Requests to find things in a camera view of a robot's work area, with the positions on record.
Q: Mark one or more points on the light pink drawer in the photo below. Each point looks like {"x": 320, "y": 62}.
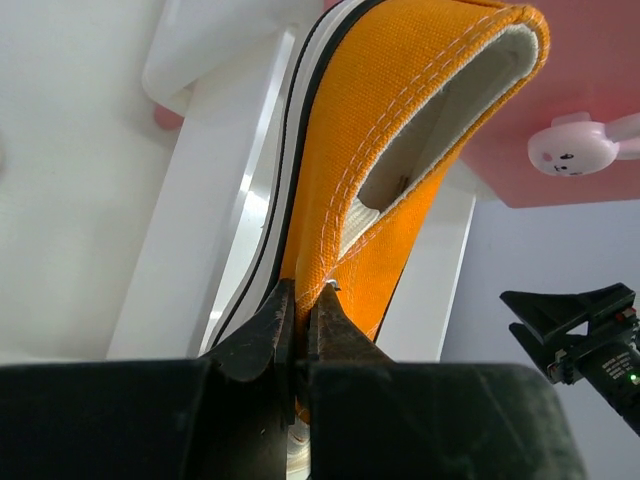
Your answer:
{"x": 211, "y": 212}

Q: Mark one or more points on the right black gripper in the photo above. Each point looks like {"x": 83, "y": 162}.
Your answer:
{"x": 594, "y": 333}

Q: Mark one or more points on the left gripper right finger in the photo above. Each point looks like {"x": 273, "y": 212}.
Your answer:
{"x": 374, "y": 418}

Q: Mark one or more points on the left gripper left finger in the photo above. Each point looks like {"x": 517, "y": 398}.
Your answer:
{"x": 150, "y": 400}

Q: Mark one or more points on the orange sneaker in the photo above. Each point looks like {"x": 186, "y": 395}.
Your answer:
{"x": 361, "y": 254}

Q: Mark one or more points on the white shoe cabinet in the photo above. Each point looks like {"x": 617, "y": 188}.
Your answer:
{"x": 93, "y": 98}

